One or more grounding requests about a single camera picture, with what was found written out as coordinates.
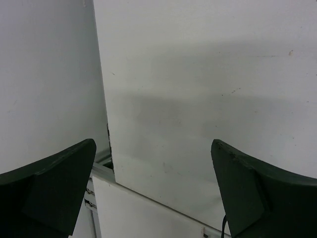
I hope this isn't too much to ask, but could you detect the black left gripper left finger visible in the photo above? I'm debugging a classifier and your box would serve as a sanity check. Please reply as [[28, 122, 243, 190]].
[[0, 139, 97, 238]]

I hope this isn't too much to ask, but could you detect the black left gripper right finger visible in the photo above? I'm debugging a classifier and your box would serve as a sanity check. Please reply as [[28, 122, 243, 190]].
[[211, 139, 317, 238]]

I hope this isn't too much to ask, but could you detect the thin black cable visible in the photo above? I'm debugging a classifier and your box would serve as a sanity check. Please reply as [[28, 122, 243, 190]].
[[221, 214, 229, 238]]

